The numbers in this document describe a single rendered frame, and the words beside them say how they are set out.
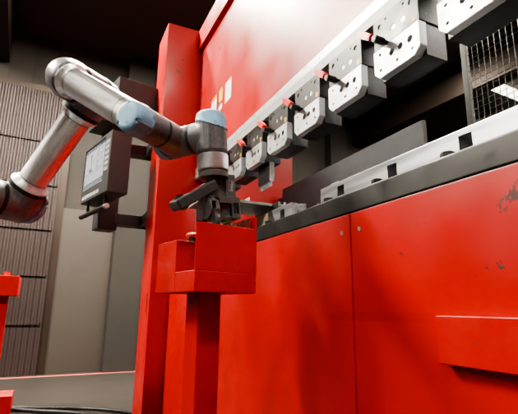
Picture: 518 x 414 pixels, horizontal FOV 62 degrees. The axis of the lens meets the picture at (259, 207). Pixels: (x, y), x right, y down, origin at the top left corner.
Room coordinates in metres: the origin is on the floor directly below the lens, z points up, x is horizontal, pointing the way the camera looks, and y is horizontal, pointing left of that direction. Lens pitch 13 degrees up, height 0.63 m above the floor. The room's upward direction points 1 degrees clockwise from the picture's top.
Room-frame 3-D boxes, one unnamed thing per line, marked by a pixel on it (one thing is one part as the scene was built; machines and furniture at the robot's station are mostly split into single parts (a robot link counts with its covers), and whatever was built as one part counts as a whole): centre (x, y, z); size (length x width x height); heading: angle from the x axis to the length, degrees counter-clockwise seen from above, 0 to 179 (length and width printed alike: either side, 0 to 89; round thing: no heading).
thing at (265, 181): (1.62, -0.03, 1.13); 0.10 x 0.02 x 0.10; 25
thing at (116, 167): (2.48, 0.93, 1.42); 0.45 x 0.12 x 0.36; 39
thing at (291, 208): (1.57, -0.05, 0.92); 0.39 x 0.06 x 0.10; 25
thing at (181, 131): (1.02, 0.22, 1.04); 0.11 x 0.11 x 0.08; 63
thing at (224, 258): (1.05, 0.13, 0.75); 0.20 x 0.16 x 0.18; 36
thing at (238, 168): (1.82, 0.07, 1.26); 0.15 x 0.09 x 0.17; 25
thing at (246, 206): (1.56, 0.11, 1.00); 0.26 x 0.18 x 0.01; 115
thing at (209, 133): (0.99, 0.12, 1.04); 0.09 x 0.08 x 0.11; 63
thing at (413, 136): (2.05, -0.39, 1.12); 1.13 x 0.02 x 0.44; 25
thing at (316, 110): (1.28, -0.18, 1.26); 0.15 x 0.09 x 0.17; 25
